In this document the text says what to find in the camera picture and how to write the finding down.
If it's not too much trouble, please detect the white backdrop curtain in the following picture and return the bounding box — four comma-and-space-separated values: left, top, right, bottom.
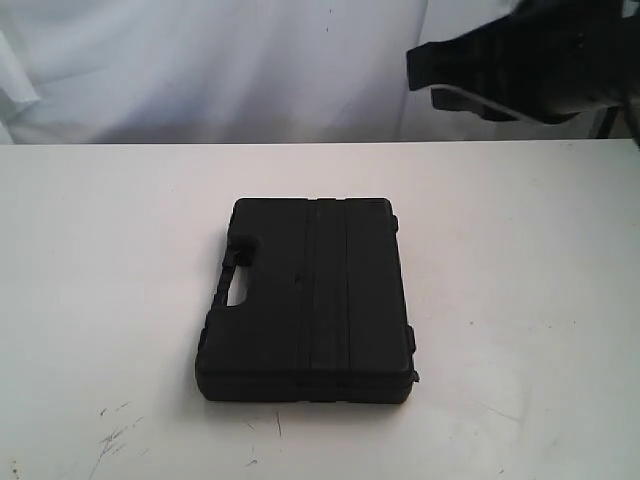
1, 1, 600, 144

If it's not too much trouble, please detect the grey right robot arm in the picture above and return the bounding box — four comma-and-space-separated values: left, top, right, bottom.
406, 1, 639, 125

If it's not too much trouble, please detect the black plastic carrying case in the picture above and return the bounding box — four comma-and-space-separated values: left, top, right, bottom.
194, 198, 419, 404

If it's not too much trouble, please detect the black stand pole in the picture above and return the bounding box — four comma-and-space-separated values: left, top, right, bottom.
591, 106, 620, 139

